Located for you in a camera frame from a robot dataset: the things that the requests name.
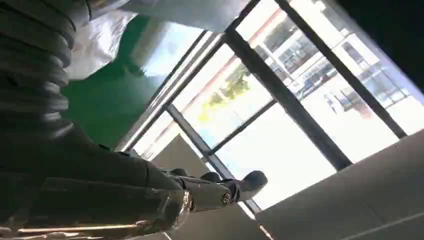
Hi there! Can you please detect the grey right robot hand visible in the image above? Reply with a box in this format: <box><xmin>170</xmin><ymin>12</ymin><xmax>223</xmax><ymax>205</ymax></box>
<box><xmin>0</xmin><ymin>122</ymin><xmax>269</xmax><ymax>240</ymax></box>

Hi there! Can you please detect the green conveyor belt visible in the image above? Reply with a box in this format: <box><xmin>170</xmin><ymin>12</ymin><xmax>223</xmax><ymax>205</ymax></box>
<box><xmin>61</xmin><ymin>14</ymin><xmax>206</xmax><ymax>150</ymax></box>

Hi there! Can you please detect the silver conveyor frame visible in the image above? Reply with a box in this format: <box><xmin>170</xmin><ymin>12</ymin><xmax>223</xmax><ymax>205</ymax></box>
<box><xmin>114</xmin><ymin>29</ymin><xmax>229</xmax><ymax>153</ymax></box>

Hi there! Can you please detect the dark window frame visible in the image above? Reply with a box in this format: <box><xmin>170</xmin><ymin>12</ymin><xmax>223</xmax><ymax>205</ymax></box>
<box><xmin>132</xmin><ymin>0</ymin><xmax>424</xmax><ymax>213</ymax></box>

